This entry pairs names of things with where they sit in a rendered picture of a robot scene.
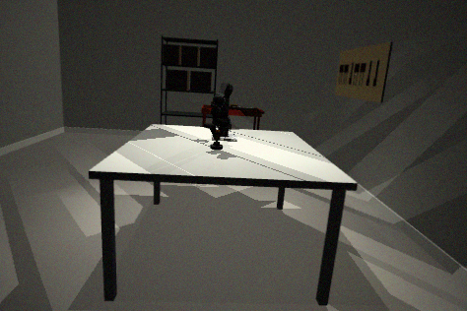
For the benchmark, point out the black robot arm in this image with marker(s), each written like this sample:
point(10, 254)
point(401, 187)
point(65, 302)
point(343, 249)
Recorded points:
point(221, 102)

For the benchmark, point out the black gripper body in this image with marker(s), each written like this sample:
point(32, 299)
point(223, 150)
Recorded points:
point(214, 125)

